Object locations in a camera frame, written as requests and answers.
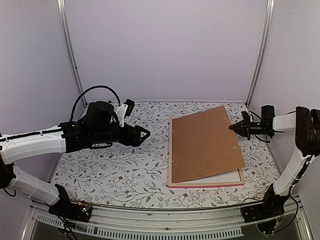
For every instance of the pink wooden picture frame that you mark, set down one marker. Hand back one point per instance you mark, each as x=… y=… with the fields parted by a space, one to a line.
x=204 y=153

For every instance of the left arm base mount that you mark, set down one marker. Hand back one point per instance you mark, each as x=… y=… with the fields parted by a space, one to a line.
x=66 y=209

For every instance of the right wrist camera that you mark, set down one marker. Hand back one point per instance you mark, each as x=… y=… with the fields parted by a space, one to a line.
x=246 y=117

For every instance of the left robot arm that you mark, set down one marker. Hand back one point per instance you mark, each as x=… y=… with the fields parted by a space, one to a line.
x=21 y=146

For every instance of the aluminium corner post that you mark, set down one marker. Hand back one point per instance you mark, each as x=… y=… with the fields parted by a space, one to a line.
x=62 y=13
x=267 y=25

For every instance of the left aluminium corner post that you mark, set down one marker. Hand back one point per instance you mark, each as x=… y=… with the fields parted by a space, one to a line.
x=62 y=13

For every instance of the photo print with white border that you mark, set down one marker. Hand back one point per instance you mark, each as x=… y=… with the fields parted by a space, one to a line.
x=231 y=176

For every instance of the right aluminium corner post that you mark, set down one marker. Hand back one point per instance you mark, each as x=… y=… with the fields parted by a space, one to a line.
x=267 y=25

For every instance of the brown backing board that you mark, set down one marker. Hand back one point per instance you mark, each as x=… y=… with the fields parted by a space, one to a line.
x=202 y=145

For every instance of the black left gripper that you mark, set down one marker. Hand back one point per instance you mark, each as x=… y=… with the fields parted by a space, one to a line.
x=135 y=141

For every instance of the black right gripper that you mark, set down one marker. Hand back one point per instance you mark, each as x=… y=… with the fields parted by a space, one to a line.
x=242 y=128

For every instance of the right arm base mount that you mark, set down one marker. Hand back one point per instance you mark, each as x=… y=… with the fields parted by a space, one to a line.
x=261 y=211

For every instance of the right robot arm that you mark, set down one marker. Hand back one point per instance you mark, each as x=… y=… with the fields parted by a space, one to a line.
x=306 y=124

